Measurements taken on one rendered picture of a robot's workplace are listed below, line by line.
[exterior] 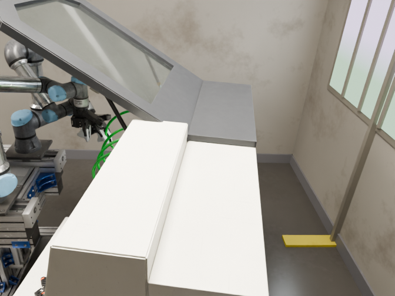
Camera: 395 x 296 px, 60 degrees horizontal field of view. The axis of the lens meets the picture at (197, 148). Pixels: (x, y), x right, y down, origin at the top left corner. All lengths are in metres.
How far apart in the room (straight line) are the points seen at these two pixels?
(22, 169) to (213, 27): 2.18
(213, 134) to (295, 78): 2.53
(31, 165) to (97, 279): 1.52
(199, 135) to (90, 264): 0.73
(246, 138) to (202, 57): 2.26
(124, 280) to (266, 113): 3.23
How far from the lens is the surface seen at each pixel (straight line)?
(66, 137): 4.07
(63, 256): 0.86
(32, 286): 1.55
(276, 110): 3.91
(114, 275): 0.85
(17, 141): 2.27
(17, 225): 1.93
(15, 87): 1.76
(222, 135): 1.39
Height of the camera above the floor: 2.13
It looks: 30 degrees down
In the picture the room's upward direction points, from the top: 4 degrees clockwise
